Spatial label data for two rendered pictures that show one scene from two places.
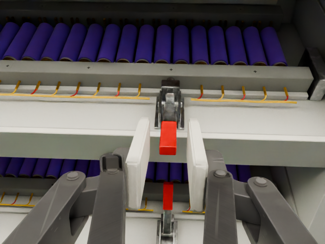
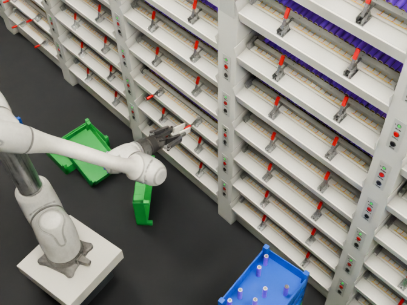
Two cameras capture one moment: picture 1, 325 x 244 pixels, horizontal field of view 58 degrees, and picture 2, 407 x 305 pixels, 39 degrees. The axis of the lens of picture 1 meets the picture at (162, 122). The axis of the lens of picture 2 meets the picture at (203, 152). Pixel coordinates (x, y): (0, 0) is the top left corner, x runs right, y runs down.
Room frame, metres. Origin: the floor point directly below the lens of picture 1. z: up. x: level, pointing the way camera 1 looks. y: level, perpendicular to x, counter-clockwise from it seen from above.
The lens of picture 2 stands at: (-0.98, -1.31, 2.50)
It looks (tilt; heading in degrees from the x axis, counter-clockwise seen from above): 51 degrees down; 46
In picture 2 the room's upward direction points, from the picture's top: 2 degrees counter-clockwise
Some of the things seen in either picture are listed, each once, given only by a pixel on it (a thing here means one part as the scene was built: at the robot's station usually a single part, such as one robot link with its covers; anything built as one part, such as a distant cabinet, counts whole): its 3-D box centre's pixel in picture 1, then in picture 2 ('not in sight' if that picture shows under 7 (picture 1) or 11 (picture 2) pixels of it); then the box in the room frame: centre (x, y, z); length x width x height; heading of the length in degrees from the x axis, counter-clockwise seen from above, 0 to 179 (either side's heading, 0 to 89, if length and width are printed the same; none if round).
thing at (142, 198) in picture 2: not in sight; (145, 190); (0.01, 0.15, 0.10); 0.30 x 0.08 x 0.20; 42
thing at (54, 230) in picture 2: not in sight; (56, 232); (-0.54, 0.06, 0.43); 0.18 x 0.16 x 0.22; 77
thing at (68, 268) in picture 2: not in sight; (68, 253); (-0.53, 0.03, 0.29); 0.22 x 0.18 x 0.06; 109
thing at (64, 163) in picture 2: not in sight; (77, 145); (-0.03, 0.70, 0.04); 0.30 x 0.20 x 0.08; 178
